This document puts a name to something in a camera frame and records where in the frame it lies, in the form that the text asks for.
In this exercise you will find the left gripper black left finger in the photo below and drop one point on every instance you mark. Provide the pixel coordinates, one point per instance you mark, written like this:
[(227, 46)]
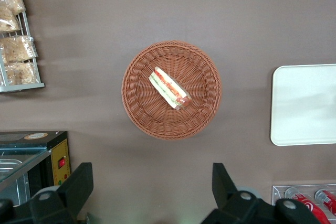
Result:
[(76, 190)]

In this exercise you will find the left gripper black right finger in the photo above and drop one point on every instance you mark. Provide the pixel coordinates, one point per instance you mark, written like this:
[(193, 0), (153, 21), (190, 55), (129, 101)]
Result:
[(225, 197)]

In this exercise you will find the beige plastic tray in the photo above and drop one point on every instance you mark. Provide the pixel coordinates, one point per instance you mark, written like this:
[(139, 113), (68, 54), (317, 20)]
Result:
[(304, 106)]

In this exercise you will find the clear acrylic bottle rack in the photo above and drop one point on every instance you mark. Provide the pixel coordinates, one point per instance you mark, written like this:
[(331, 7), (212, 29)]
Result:
[(278, 191)]

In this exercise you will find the black food warmer cabinet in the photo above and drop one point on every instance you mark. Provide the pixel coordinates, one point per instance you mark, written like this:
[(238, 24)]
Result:
[(31, 142)]

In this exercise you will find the red cola bottle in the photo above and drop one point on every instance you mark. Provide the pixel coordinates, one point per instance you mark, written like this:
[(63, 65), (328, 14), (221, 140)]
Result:
[(328, 200), (311, 207)]

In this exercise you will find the round brown wicker basket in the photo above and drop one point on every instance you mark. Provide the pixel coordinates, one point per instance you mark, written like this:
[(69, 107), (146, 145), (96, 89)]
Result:
[(147, 113)]

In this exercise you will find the wrapped triangle sandwich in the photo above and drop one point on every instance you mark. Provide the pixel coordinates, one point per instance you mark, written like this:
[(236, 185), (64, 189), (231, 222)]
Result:
[(168, 89)]

